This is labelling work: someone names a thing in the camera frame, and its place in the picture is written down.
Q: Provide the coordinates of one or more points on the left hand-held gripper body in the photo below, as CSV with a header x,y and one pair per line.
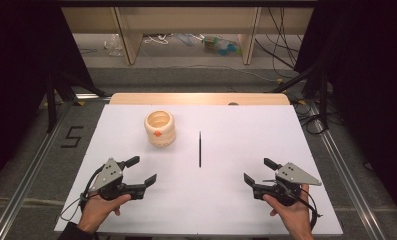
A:
x,y
107,175

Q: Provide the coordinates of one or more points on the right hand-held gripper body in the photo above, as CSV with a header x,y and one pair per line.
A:
x,y
294,175

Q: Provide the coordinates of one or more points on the cream ringed duck pen holder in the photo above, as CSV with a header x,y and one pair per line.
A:
x,y
160,130

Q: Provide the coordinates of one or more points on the thin black brush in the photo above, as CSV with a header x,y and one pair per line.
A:
x,y
200,150

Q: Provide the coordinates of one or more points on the person's left hand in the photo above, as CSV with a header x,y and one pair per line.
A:
x,y
96,210

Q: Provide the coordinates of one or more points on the person's right hand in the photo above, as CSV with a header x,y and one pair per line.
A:
x,y
294,216

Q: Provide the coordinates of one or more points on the white board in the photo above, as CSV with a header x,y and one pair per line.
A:
x,y
219,200

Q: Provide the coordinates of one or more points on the person's dark left sleeve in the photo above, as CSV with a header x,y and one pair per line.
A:
x,y
71,233

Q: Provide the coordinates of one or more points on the black stand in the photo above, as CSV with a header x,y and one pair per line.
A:
x,y
51,100
324,96

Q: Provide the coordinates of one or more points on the light wooden table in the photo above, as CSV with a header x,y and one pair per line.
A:
x,y
199,99

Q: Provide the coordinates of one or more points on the clear plastic bag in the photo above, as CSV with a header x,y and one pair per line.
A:
x,y
113,45

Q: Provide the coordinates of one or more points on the dark curtain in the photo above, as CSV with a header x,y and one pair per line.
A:
x,y
19,66
369,83

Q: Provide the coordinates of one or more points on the pile of green blue bottles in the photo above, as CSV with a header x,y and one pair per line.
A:
x,y
221,45

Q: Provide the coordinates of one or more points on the light wooden shelf unit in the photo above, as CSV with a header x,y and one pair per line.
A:
x,y
186,20

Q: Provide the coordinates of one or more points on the metal floor rail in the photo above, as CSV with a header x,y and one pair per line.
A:
x,y
22,193
349,173

